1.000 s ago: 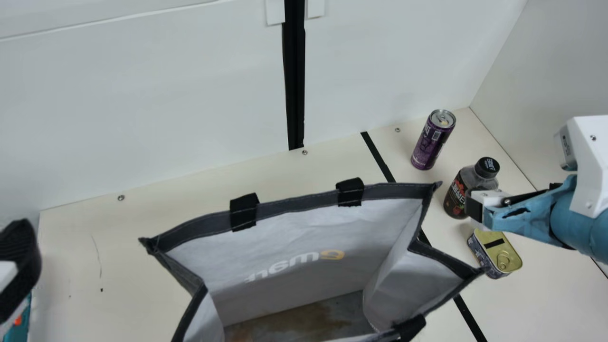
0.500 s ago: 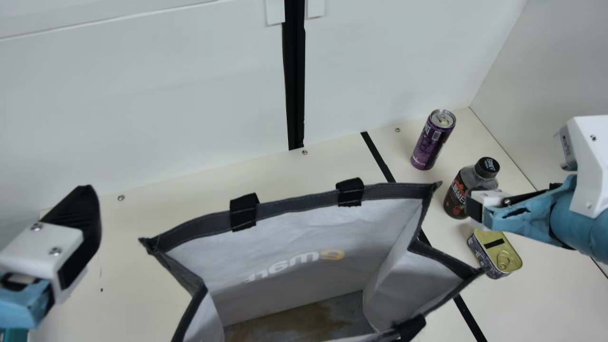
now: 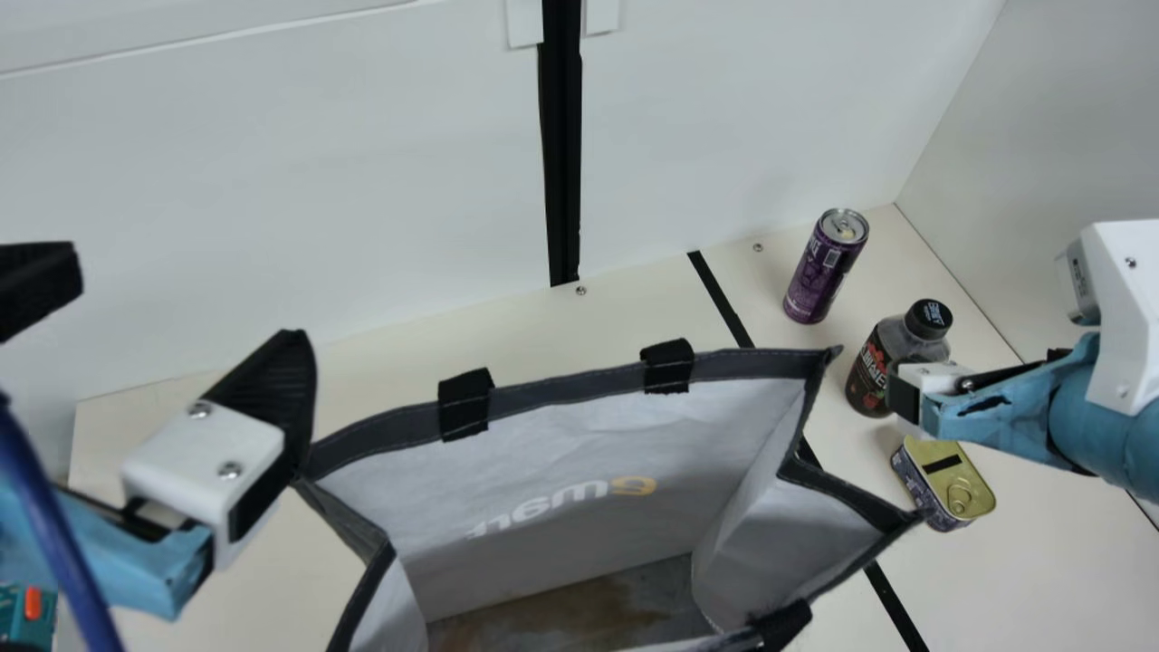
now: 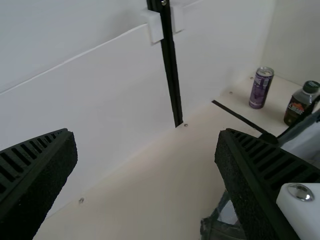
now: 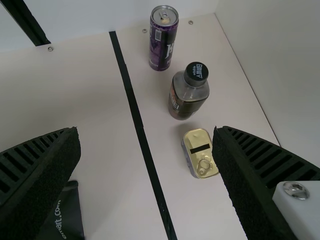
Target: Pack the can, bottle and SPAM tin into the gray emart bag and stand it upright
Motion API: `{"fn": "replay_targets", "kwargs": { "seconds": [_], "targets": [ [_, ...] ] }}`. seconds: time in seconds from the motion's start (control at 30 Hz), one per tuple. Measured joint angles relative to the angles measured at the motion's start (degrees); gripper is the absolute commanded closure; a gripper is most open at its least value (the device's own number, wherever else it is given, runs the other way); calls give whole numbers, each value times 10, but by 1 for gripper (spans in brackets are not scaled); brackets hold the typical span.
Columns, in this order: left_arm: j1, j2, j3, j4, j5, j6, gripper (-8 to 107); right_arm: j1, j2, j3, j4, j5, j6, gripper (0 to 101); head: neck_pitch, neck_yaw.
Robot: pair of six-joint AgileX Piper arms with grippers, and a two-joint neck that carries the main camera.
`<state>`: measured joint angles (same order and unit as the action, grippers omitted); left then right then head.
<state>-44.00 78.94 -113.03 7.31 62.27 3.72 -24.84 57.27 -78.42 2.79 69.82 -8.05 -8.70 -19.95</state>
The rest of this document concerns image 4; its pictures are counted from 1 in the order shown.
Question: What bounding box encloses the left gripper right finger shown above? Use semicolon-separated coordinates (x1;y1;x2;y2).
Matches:
214;128;320;240

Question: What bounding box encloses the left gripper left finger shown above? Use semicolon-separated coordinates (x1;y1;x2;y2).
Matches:
0;128;79;240

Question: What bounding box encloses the purple can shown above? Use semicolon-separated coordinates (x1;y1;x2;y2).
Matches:
248;66;275;110

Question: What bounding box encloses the dark coffee bottle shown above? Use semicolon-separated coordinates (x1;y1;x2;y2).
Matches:
283;80;320;127

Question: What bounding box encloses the black strip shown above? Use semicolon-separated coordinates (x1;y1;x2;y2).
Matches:
211;99;270;135

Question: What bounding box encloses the dark grey bag with straps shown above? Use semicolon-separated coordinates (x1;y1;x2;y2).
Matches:
200;94;320;240

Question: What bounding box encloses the black post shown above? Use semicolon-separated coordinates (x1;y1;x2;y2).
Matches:
146;0;185;129

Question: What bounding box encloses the white bracket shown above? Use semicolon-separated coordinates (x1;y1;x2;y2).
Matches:
140;6;165;46

